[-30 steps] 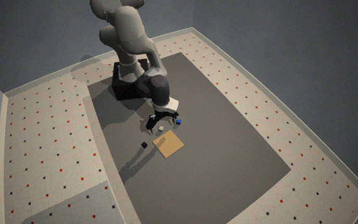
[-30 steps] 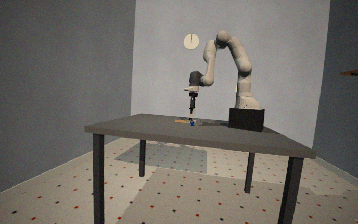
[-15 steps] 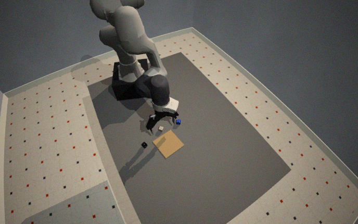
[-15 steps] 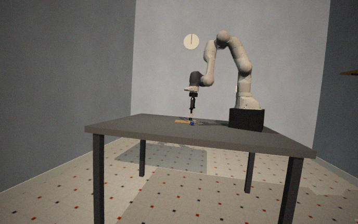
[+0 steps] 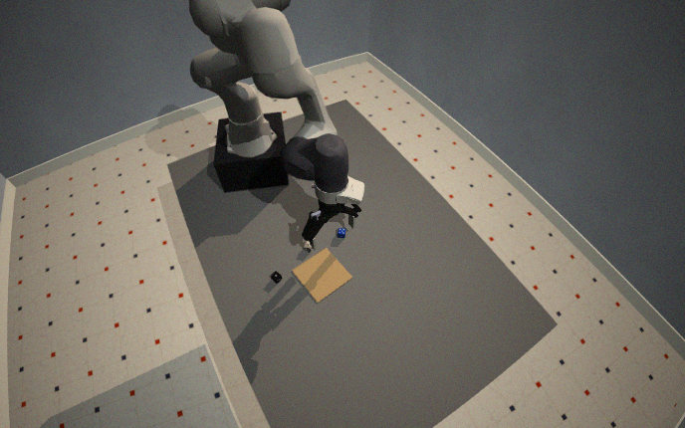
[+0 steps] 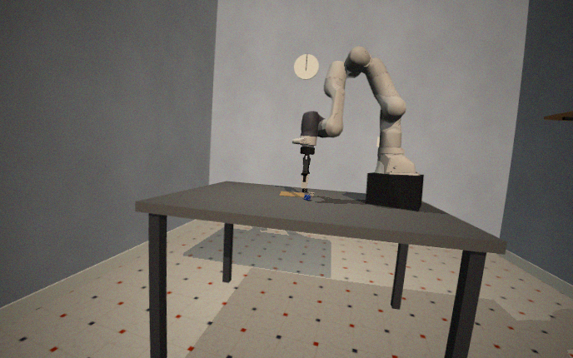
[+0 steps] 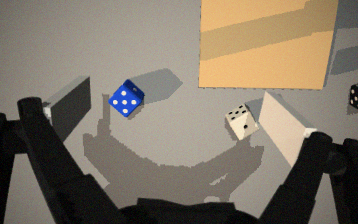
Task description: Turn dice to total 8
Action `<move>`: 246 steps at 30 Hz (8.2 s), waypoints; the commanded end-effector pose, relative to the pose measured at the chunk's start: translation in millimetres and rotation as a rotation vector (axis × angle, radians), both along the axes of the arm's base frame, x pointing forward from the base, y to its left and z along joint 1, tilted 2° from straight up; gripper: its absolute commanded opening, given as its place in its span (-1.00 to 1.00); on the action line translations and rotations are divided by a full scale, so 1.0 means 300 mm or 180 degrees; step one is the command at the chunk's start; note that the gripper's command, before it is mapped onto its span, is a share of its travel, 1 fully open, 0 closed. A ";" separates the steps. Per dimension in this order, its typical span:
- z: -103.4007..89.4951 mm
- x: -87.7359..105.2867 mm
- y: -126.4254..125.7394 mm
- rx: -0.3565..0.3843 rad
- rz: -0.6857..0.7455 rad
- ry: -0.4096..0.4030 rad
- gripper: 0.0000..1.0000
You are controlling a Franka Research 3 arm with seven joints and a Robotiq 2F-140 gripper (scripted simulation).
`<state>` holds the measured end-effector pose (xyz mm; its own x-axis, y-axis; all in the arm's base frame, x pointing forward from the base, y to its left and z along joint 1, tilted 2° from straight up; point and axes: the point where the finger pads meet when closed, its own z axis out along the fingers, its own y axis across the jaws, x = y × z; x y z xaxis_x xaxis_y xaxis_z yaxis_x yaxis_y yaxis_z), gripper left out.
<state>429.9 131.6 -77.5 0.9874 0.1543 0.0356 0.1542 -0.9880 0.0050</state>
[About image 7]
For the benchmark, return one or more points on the blue die with white pips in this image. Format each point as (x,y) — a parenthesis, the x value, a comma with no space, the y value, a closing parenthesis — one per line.
(127,98)

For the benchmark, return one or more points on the black die with white pips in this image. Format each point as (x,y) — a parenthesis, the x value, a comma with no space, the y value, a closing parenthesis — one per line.
(354,96)

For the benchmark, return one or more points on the orange flat mat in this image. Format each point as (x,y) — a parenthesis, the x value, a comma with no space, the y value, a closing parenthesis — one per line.
(265,43)

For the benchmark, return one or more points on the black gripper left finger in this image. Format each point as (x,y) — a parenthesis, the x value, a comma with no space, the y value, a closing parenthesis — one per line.
(71,196)

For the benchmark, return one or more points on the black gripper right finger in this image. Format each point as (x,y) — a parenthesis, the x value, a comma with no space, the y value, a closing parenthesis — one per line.
(293,202)

